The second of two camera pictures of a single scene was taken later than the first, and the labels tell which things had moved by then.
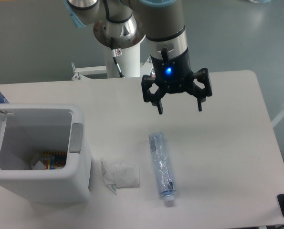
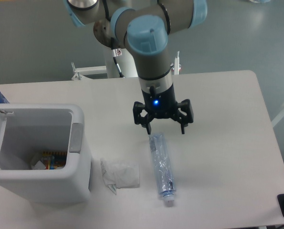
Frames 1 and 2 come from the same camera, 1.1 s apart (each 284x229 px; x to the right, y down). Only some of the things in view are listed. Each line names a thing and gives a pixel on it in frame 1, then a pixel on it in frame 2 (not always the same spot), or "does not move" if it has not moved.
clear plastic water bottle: x=159 y=150 does not move
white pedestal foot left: x=81 y=72 does not move
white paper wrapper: x=120 y=175 does not move
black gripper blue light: x=173 y=76 to x=162 y=105
